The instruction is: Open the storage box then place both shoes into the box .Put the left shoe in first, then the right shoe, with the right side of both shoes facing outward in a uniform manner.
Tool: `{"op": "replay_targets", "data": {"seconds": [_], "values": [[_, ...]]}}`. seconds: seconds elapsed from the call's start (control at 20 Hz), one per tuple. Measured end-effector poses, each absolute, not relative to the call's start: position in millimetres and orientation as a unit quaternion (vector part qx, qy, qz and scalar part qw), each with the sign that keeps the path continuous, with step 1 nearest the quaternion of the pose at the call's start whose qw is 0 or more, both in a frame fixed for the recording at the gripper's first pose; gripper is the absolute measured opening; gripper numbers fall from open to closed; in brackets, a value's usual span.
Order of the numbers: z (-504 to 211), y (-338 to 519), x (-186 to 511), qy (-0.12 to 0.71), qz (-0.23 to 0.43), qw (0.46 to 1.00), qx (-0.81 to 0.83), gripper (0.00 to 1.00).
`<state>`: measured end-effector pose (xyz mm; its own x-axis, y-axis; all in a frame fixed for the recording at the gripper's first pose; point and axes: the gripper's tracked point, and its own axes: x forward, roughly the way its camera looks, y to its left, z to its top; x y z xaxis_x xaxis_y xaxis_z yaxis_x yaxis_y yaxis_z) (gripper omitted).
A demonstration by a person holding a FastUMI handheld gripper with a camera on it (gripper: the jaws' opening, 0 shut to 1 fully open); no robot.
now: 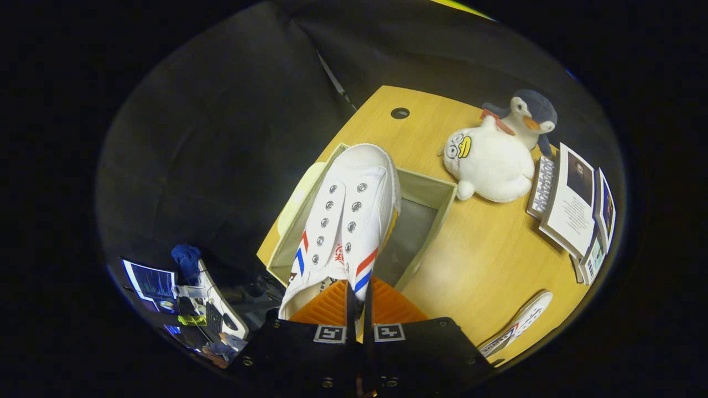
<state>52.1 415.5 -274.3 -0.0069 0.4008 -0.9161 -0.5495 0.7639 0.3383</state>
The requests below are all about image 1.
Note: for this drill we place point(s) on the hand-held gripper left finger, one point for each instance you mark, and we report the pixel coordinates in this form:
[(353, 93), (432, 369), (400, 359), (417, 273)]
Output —
[(298, 354)]

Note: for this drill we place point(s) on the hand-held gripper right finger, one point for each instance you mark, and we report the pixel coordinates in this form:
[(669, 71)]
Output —
[(426, 354)]

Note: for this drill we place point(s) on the white striped canvas shoe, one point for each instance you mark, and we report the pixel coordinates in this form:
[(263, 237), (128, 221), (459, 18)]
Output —
[(354, 182), (525, 318)]

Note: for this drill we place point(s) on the beige fabric storage box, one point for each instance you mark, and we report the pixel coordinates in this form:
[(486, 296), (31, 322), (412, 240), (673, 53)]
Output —
[(420, 193)]

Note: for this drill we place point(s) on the blue cloth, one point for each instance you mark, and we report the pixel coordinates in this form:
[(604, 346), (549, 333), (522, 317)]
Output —
[(187, 262)]

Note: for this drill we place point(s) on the green and white book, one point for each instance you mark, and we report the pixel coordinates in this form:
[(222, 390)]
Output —
[(594, 260)]

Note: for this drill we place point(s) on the white book with portrait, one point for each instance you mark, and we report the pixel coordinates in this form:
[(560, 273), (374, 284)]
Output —
[(572, 215)]

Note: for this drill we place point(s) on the white duck plush toy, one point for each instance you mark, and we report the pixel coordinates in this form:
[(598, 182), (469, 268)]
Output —
[(492, 160)]

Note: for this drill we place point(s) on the patterned grey booklet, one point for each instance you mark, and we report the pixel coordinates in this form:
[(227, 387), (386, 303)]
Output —
[(543, 185)]

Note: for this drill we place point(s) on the blue cover book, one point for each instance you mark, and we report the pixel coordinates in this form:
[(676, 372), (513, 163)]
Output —
[(607, 207)]

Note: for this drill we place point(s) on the blue grey penguin plush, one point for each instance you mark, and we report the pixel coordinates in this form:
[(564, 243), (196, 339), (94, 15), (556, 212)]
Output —
[(539, 108)]

